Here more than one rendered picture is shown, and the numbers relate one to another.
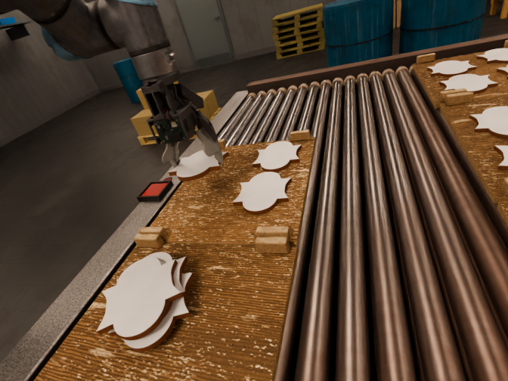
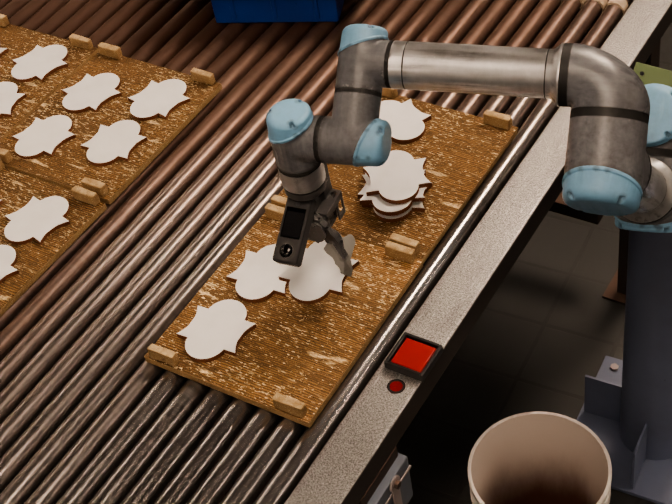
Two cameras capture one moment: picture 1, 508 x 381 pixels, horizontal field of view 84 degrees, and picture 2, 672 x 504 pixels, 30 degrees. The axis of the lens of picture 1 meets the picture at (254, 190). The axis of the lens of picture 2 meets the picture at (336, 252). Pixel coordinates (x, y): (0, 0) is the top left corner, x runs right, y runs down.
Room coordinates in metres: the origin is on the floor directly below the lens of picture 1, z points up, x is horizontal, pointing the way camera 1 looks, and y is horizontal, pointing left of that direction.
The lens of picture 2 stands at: (2.10, 0.50, 2.60)
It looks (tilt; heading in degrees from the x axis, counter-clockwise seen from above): 45 degrees down; 194
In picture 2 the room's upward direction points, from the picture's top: 11 degrees counter-clockwise
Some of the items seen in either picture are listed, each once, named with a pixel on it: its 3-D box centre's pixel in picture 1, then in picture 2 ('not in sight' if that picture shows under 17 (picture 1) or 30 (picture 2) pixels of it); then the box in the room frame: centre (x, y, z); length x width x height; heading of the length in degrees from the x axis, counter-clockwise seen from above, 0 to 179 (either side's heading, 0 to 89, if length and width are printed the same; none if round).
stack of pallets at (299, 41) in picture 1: (299, 31); not in sight; (6.77, -1.96, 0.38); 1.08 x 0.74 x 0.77; 69
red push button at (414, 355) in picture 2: (155, 191); (413, 357); (0.72, 0.27, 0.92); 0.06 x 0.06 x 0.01; 65
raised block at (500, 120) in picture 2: not in sight; (497, 119); (0.11, 0.41, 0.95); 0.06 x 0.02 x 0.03; 65
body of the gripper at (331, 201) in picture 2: (171, 108); (312, 203); (0.58, 0.11, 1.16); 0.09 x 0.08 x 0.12; 161
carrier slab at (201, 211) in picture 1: (239, 184); (286, 310); (0.61, 0.03, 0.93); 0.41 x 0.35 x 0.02; 156
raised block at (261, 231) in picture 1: (273, 233); (279, 213); (0.38, -0.01, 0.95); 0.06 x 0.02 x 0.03; 66
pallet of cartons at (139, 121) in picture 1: (174, 108); not in sight; (3.93, 0.70, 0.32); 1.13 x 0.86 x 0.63; 76
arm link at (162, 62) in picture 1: (157, 64); (300, 171); (0.59, 0.10, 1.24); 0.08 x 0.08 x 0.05
